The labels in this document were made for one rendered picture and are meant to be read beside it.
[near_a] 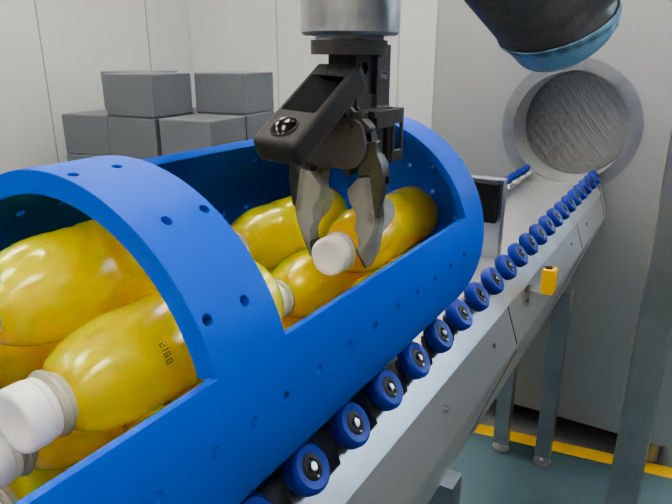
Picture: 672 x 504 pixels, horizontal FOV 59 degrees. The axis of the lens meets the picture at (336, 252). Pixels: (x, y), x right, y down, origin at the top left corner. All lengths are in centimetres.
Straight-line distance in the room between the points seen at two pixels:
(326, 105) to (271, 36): 524
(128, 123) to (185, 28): 231
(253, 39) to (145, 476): 560
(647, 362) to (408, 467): 75
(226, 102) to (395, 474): 356
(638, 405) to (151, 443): 118
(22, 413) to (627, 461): 127
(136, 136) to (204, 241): 365
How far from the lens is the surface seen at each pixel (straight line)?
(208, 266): 36
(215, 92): 411
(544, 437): 214
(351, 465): 60
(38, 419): 36
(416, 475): 72
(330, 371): 44
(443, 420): 78
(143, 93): 393
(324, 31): 54
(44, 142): 489
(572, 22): 52
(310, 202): 59
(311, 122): 50
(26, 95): 480
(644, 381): 137
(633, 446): 144
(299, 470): 53
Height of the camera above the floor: 130
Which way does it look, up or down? 18 degrees down
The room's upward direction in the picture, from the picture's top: straight up
